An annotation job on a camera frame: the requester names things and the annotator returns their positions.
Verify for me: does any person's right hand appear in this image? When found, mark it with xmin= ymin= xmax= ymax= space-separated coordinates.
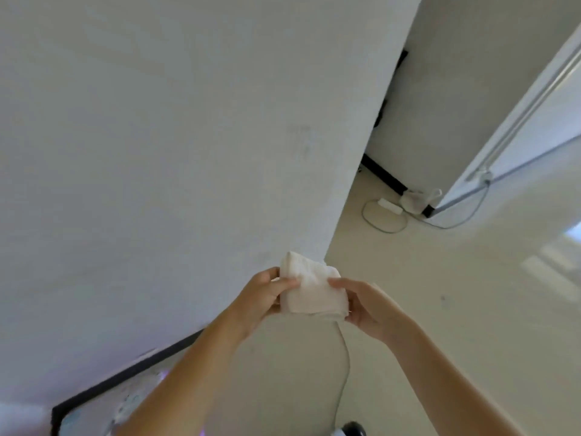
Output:
xmin=328 ymin=278 xmax=411 ymax=344

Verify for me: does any black round device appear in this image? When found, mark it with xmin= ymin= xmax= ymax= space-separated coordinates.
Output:
xmin=333 ymin=421 xmax=367 ymax=436

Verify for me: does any person's left forearm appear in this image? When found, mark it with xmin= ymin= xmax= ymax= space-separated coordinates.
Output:
xmin=111 ymin=313 xmax=255 ymax=436

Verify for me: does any white cloth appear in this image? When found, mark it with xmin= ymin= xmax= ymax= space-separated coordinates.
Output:
xmin=278 ymin=251 xmax=350 ymax=323

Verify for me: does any pastel patterned mat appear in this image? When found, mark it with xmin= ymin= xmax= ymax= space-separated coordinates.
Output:
xmin=59 ymin=354 xmax=169 ymax=436

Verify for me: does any white hanging cable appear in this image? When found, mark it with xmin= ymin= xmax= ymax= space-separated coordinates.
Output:
xmin=333 ymin=319 xmax=351 ymax=433

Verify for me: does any white crumpled plastic bag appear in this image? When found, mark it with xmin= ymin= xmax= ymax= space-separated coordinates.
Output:
xmin=400 ymin=188 xmax=443 ymax=214

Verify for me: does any black baseboard strip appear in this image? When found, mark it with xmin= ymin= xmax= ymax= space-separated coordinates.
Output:
xmin=51 ymin=329 xmax=206 ymax=436
xmin=360 ymin=154 xmax=408 ymax=196

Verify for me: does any person's right forearm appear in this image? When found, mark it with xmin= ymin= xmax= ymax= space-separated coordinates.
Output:
xmin=381 ymin=315 xmax=529 ymax=436

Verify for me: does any white door with metal rail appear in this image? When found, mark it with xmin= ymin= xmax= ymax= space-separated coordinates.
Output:
xmin=427 ymin=22 xmax=581 ymax=218

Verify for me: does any grey thin cable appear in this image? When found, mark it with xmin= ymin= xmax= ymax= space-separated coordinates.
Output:
xmin=424 ymin=171 xmax=493 ymax=230

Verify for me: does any white power strip cable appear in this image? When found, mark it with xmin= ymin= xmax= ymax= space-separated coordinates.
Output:
xmin=361 ymin=199 xmax=408 ymax=233

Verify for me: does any person's left hand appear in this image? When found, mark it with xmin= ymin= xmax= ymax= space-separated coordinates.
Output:
xmin=226 ymin=267 xmax=301 ymax=343

